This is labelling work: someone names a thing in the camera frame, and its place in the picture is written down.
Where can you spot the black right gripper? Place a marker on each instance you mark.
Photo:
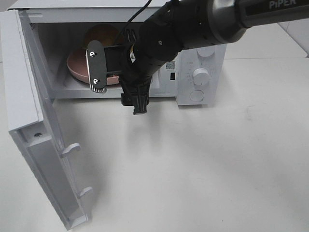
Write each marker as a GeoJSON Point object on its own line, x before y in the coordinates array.
{"type": "Point", "coordinates": [177, 25]}

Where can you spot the white round door button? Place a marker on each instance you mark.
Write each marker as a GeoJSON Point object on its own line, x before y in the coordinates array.
{"type": "Point", "coordinates": [197, 96]}

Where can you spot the burger with lettuce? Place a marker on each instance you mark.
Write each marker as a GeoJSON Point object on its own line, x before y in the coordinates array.
{"type": "Point", "coordinates": [104, 33]}

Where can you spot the pink round plate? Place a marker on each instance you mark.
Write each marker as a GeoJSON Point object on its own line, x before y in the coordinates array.
{"type": "Point", "coordinates": [76, 63]}

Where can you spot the white microwave door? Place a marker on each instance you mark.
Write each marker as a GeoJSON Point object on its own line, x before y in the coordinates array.
{"type": "Point", "coordinates": [32, 121]}

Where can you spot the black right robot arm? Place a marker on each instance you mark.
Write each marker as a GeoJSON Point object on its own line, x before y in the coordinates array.
{"type": "Point", "coordinates": [229, 19]}

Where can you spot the white microwave oven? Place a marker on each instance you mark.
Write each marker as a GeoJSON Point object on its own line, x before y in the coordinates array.
{"type": "Point", "coordinates": [42, 45]}

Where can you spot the white lower timer knob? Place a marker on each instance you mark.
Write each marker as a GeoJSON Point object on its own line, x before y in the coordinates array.
{"type": "Point", "coordinates": [200, 77]}

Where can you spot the white upper power knob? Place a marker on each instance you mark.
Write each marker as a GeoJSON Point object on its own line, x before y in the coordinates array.
{"type": "Point", "coordinates": [205, 52]}

